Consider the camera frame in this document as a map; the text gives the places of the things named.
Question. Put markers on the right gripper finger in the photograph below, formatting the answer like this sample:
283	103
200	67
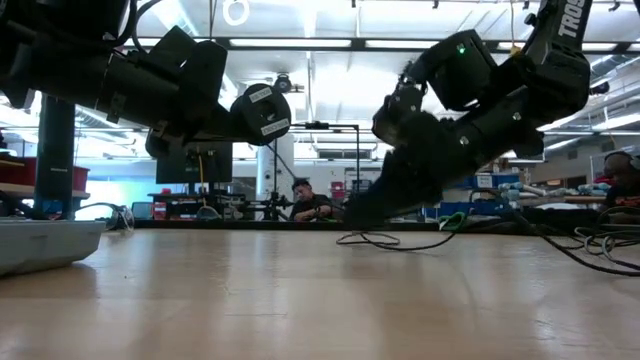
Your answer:
380	205

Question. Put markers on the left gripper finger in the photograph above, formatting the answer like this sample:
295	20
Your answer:
229	122

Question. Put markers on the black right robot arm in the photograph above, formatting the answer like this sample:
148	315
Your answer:
550	85

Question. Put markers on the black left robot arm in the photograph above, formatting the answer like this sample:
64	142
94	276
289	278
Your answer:
75	75

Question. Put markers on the black computer monitor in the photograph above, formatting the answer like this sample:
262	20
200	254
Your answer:
210	167

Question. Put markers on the blue storage bin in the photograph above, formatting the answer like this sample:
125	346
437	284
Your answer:
470	209
487	181

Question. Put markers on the grey glove green cuff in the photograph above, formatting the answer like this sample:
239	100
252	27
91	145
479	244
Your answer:
452	222

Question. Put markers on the person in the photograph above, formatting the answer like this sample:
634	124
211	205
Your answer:
310	205
622	195

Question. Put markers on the black bar stand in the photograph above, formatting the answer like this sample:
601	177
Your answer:
317	125

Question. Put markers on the black tripod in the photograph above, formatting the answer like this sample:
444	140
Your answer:
274	202

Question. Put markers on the red plastic storage bin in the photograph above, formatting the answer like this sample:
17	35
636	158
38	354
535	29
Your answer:
20	172

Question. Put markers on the grey tool kit case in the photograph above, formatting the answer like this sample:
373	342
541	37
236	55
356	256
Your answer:
45	245

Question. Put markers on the wooden shelf board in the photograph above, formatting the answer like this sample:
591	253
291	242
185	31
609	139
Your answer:
15	189

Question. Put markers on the person's headphones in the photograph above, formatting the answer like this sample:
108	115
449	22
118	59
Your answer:
635	162

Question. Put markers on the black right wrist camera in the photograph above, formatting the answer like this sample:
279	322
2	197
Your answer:
397	115

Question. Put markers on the black overhead camera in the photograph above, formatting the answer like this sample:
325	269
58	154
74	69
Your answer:
282	84

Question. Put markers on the black upright post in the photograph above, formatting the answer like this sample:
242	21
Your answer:
55	165

